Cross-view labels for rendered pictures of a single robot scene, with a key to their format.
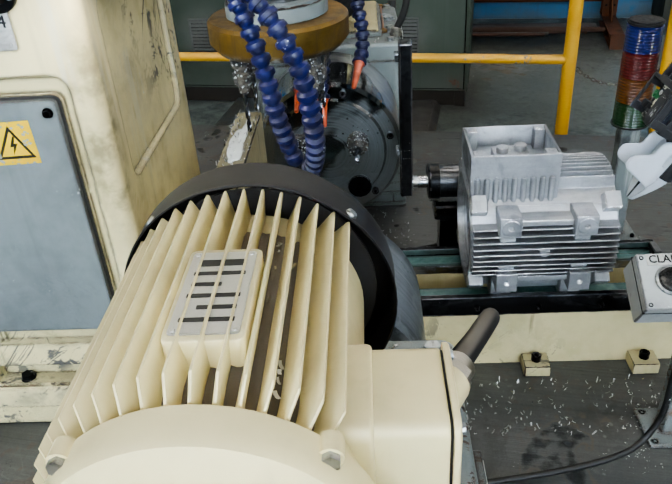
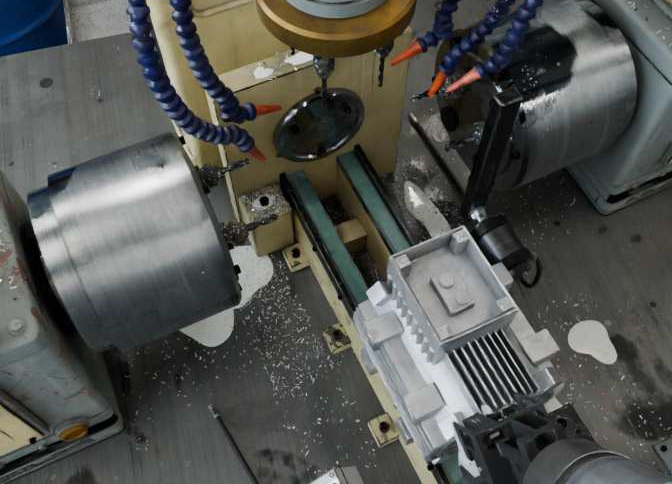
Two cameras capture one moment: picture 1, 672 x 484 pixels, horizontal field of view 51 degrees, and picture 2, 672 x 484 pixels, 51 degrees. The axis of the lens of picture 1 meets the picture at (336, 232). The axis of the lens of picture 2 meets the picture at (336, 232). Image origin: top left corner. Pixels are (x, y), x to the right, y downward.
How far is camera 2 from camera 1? 0.84 m
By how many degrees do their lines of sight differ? 49
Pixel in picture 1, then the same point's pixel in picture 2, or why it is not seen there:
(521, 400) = (334, 430)
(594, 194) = (457, 404)
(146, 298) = not seen: outside the picture
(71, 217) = not seen: hidden behind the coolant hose
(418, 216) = (589, 237)
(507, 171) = (407, 300)
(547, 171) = (429, 340)
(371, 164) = not seen: hidden behind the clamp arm
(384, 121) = (518, 138)
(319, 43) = (298, 45)
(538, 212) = (409, 355)
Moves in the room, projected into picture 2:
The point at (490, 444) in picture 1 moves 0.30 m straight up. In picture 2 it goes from (269, 418) to (249, 346)
